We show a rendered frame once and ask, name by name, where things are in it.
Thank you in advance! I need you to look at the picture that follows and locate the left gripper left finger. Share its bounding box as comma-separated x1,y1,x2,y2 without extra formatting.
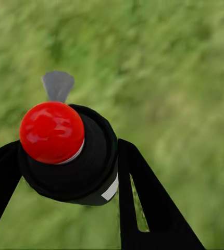
0,141,22,219

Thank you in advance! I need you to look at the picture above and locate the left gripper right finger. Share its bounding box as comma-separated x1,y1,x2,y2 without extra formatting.
118,139,206,250

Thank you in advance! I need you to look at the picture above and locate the pesticide atomizer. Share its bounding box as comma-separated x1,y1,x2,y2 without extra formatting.
17,70,119,206

